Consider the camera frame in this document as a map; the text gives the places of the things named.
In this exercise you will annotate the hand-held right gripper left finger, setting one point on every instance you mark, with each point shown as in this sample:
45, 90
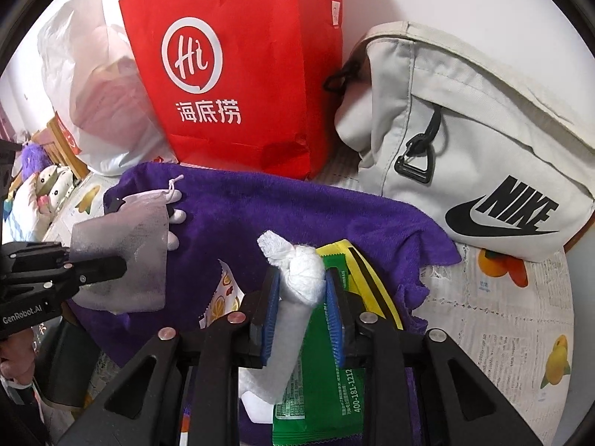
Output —
271, 316

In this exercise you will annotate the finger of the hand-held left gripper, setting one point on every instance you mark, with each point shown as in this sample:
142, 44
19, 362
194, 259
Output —
97, 272
42, 252

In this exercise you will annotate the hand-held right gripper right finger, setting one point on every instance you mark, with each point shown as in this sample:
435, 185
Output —
335, 320

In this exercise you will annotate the white knotted sock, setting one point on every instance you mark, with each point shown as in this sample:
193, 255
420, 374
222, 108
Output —
297, 316

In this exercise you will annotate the fruit print packet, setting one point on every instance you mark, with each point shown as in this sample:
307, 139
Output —
223, 297

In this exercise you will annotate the dark green wipe packet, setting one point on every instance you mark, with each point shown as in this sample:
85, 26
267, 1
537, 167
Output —
320, 381

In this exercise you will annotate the person's left hand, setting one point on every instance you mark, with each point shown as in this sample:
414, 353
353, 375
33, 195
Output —
16, 360

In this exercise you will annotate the dark tea tin box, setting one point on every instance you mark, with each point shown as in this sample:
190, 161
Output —
65, 357

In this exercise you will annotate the white spotted plush toy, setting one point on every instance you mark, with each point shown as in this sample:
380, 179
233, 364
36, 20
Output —
53, 183

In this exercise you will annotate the purple plush toy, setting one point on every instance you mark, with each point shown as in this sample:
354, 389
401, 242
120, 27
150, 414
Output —
33, 155

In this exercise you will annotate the purple towel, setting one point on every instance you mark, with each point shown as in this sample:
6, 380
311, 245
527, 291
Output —
279, 204

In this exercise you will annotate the wooden headboard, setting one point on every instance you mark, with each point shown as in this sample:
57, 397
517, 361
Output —
60, 137

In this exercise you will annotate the white plastic shopping bag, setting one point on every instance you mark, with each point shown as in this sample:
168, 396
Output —
93, 102

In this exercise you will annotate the fruit print tablecloth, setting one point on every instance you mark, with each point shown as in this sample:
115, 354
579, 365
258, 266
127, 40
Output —
502, 334

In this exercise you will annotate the red paper bag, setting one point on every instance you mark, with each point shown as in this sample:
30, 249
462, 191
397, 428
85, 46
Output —
260, 102

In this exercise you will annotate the grey waist bag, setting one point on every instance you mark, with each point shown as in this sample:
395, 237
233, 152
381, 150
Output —
465, 148

